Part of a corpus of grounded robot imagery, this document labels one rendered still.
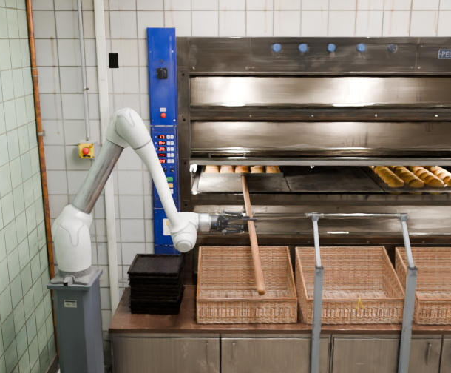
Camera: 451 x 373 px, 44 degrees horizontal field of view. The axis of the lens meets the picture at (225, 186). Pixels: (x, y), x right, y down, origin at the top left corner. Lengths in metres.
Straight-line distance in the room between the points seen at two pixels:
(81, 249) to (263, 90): 1.39
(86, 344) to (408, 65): 2.30
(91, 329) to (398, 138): 2.02
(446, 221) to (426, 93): 0.80
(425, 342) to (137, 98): 2.11
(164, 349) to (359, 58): 1.96
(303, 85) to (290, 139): 0.32
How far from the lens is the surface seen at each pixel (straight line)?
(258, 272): 2.26
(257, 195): 3.42
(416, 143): 3.50
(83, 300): 2.74
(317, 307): 3.05
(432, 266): 3.71
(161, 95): 3.30
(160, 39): 3.28
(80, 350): 2.87
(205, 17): 3.29
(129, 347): 3.24
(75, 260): 2.69
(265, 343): 3.19
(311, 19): 3.32
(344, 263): 3.57
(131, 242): 3.57
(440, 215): 3.69
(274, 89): 3.31
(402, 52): 3.44
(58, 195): 3.57
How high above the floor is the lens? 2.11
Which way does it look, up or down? 15 degrees down
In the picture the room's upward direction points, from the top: straight up
